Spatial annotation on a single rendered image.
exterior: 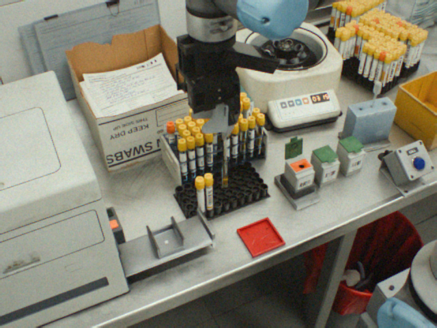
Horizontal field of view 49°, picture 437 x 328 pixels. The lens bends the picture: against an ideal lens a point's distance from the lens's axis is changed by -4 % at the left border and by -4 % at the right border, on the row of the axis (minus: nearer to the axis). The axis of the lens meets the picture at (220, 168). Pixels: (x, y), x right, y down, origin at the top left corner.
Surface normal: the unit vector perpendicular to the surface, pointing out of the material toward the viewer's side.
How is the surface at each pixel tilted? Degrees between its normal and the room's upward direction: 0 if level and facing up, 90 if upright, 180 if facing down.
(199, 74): 90
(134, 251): 0
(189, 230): 0
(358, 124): 90
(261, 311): 0
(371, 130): 90
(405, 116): 90
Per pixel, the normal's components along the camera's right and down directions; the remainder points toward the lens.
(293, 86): 0.29, 0.69
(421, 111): -0.86, 0.37
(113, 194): 0.00, -0.69
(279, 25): 0.59, 0.57
